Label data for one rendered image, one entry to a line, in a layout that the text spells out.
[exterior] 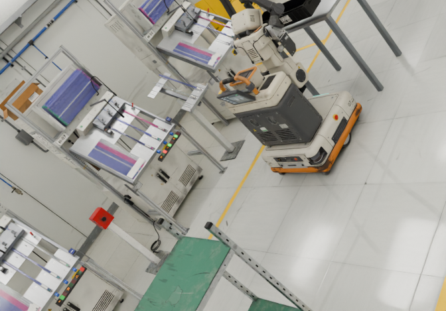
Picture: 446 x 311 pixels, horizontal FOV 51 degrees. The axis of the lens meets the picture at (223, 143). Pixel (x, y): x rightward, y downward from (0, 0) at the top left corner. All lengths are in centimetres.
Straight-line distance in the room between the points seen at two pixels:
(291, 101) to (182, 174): 182
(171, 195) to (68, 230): 177
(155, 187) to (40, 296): 143
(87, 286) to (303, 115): 241
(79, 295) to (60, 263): 47
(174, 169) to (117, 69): 217
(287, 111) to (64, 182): 347
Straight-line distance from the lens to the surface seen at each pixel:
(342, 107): 364
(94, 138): 447
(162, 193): 464
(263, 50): 348
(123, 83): 643
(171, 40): 511
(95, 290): 444
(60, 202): 598
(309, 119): 342
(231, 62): 533
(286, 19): 374
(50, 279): 405
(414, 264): 272
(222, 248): 206
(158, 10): 515
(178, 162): 474
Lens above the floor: 204
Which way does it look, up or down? 23 degrees down
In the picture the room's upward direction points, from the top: 45 degrees counter-clockwise
